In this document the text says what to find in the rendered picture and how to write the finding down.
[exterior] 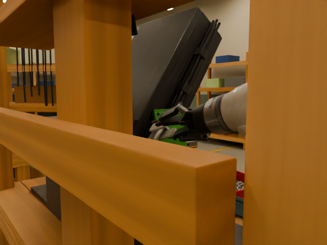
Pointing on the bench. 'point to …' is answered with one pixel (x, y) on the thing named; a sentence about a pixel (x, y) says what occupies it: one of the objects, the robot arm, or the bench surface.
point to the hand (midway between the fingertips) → (162, 130)
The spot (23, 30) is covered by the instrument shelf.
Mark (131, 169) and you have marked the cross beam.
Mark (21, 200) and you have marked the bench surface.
